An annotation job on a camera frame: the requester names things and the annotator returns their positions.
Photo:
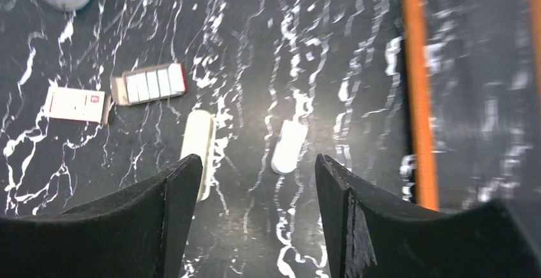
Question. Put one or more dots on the light blue eraser block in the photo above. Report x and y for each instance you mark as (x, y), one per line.
(288, 147)

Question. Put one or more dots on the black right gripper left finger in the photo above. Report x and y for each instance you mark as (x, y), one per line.
(138, 231)

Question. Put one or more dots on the orange wooden shelf rack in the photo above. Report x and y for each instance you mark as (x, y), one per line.
(473, 70)

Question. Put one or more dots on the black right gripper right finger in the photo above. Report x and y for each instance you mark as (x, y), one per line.
(369, 232)

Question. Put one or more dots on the grey staple tray insert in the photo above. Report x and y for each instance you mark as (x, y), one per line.
(148, 84)

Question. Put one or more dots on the white red staple box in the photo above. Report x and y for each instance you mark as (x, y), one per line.
(77, 105)

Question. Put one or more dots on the cream white stapler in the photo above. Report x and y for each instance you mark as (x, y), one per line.
(199, 138)

